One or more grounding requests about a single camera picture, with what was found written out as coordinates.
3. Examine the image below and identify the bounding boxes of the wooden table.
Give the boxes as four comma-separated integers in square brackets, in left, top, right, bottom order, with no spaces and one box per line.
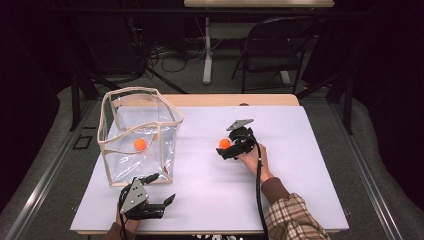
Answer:
[159,93,301,108]

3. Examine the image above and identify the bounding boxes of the black folding chair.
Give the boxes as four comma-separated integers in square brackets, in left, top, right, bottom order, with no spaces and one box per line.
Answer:
[231,15,322,95]

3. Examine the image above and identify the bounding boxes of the person's left hand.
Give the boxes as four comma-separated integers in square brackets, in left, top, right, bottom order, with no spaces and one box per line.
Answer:
[114,203,143,234]

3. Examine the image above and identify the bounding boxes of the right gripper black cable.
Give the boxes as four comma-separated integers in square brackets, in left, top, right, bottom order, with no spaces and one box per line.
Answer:
[248,132,270,240]

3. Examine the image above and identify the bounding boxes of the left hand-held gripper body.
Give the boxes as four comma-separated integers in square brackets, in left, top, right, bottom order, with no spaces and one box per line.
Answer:
[117,177,167,221]

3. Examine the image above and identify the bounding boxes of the black floor socket frame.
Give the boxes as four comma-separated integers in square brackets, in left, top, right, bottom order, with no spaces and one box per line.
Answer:
[72,134,94,151]

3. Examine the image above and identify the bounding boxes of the white table board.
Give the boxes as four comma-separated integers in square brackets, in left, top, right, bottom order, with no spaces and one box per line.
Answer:
[70,105,350,234]

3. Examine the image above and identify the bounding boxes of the white desk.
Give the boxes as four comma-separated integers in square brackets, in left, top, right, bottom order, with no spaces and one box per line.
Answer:
[183,0,336,86]

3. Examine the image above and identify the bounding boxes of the transparent bag with beige trim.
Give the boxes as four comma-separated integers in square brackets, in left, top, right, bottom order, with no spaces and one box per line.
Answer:
[96,86,185,188]

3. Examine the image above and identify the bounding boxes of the aluminium rail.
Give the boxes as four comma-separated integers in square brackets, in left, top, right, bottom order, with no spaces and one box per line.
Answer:
[328,99,405,240]
[0,99,99,240]

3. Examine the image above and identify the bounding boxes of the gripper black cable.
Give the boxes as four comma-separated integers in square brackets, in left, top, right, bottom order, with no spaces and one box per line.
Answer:
[118,186,130,240]
[248,132,270,240]

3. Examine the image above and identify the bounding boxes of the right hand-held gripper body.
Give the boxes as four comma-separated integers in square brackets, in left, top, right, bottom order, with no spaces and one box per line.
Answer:
[225,118,258,160]

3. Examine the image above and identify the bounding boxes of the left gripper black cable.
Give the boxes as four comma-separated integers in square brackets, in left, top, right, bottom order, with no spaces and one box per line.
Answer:
[118,186,130,240]

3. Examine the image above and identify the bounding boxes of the floor cables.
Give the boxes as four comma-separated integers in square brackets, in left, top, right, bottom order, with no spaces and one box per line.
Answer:
[146,39,208,74]

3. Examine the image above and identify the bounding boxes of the black metal stand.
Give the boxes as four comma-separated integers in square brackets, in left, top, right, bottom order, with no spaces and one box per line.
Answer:
[295,63,355,136]
[68,13,121,132]

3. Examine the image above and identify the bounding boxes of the person's right hand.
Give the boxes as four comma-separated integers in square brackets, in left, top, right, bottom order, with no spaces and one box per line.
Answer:
[236,142,275,185]

